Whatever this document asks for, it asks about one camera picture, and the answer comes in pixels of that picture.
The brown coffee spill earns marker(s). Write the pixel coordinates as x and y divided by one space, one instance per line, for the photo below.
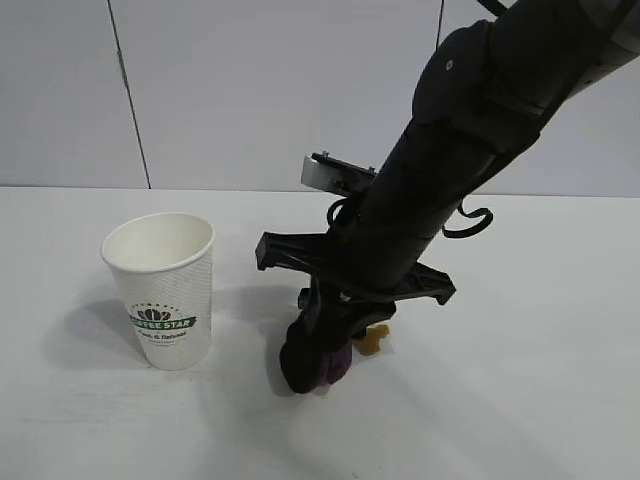
372 345

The white Coffee Star paper cup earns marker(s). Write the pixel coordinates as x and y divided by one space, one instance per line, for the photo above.
160 300

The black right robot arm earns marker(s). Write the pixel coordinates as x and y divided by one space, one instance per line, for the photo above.
500 75

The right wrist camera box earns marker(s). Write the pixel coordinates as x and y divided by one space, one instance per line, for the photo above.
320 172

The purple and black cloth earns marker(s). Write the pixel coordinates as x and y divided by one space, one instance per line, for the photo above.
305 365

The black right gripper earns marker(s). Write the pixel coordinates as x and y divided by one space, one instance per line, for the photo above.
385 250

